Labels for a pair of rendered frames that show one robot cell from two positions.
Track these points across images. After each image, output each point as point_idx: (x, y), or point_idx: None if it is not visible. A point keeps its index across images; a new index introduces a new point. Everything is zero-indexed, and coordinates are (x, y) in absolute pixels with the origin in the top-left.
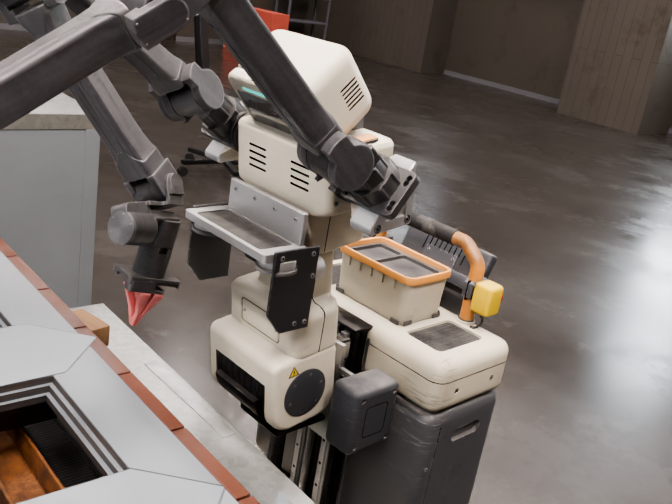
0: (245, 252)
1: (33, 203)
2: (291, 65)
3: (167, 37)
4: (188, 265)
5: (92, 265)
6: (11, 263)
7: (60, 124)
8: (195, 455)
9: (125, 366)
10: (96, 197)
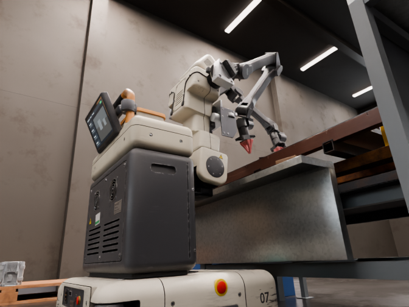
0: (215, 129)
1: (396, 77)
2: None
3: (230, 100)
4: (236, 132)
5: (383, 125)
6: (313, 134)
7: None
8: None
9: (248, 164)
10: (363, 58)
